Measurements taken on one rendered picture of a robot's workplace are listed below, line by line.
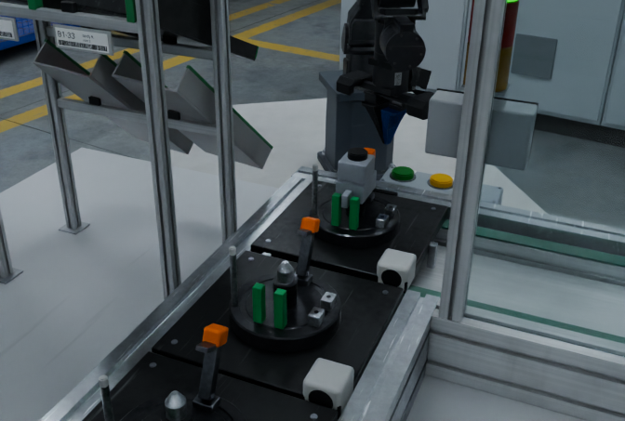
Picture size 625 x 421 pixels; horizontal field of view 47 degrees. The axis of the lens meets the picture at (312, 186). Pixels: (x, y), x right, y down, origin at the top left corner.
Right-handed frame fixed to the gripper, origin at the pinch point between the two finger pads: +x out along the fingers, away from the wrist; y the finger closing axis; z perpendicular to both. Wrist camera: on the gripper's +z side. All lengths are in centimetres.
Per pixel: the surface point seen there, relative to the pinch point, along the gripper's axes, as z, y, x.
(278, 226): -21.3, 3.3, 12.0
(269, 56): 255, 315, 109
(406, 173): 7.7, 1.1, 11.9
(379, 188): 2.2, 2.6, 13.4
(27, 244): -45, 43, 23
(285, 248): -25.1, -2.2, 12.0
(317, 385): -44, -27, 10
